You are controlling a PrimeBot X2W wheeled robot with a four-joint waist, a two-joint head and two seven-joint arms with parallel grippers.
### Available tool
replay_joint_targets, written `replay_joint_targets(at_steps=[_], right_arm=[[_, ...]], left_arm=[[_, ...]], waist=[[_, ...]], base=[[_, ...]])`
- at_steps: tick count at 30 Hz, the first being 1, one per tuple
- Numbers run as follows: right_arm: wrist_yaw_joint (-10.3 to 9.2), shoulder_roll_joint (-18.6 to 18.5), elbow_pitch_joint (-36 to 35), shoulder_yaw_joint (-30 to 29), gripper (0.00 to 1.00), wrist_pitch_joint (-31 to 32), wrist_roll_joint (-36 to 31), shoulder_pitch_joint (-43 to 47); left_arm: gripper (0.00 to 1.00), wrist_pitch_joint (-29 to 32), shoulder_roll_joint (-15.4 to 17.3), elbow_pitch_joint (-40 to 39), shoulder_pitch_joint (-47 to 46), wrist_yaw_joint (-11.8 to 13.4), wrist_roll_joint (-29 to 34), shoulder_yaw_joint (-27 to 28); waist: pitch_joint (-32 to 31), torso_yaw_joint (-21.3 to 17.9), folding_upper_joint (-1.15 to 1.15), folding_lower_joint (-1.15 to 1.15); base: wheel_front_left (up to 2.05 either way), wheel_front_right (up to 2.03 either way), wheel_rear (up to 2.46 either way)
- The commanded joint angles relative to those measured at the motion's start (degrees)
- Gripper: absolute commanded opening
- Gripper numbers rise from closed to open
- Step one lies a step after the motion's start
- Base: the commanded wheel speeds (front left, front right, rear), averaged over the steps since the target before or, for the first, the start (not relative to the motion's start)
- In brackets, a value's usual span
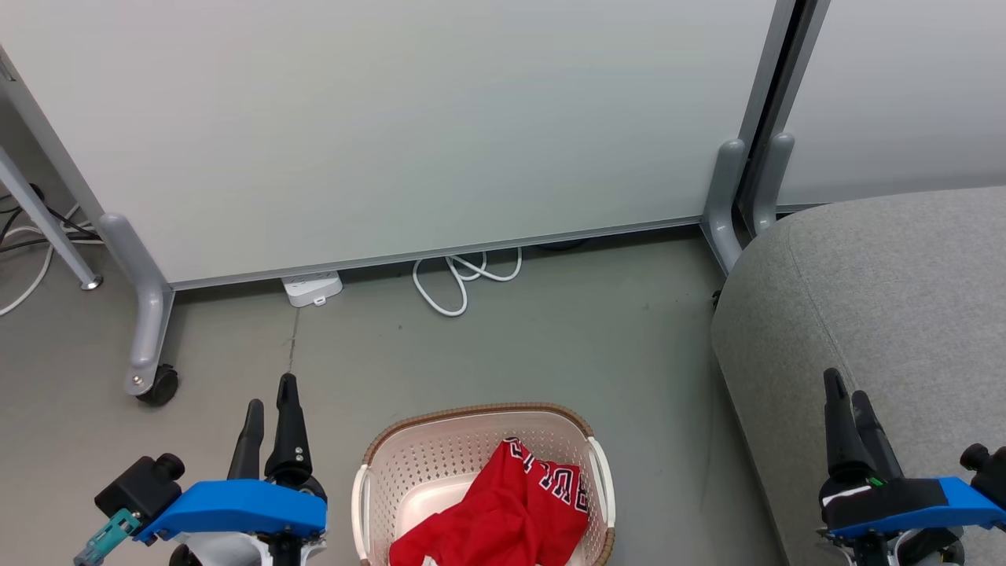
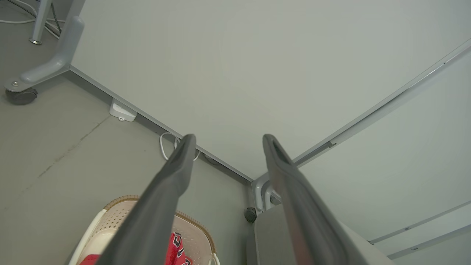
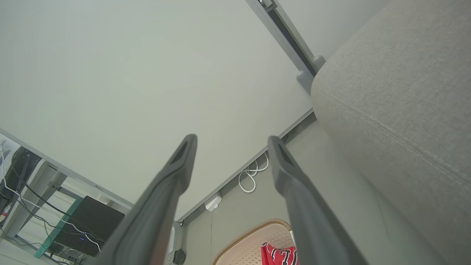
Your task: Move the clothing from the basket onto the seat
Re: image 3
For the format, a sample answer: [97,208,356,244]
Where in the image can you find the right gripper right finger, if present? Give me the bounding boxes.
[268,136,368,265]

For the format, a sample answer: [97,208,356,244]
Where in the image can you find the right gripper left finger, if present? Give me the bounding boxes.
[94,134,198,265]

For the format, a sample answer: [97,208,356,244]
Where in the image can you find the red jersey with lettering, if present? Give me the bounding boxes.
[261,242,299,265]

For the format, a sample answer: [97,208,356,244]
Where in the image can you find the grey fabric sofa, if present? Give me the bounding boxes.
[311,0,471,265]

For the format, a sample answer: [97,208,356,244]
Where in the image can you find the grey partition foot with caster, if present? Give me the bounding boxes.
[167,220,184,265]

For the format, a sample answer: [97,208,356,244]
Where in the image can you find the black computer box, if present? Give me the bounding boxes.
[53,196,125,257]

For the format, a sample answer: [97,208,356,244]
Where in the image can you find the beige plastic laundry basket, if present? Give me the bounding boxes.
[212,219,295,265]

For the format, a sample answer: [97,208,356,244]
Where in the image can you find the grey desk leg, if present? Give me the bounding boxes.
[2,160,68,240]

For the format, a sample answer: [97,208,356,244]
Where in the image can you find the wide white partition panel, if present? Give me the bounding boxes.
[0,0,314,223]

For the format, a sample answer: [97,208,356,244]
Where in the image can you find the black desk equipment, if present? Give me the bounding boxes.
[0,146,43,214]

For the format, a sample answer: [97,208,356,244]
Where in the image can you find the narrow white partition panel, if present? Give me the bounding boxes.
[276,0,390,61]

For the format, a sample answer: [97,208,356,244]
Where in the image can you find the coiled white cable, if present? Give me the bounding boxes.
[238,152,270,194]

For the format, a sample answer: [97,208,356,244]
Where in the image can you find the green metal frame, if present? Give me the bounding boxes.
[34,198,84,259]

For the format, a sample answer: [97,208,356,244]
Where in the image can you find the black floor cables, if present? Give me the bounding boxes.
[0,158,74,265]

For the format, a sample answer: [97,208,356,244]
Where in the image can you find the long white cable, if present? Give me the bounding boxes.
[0,149,102,253]

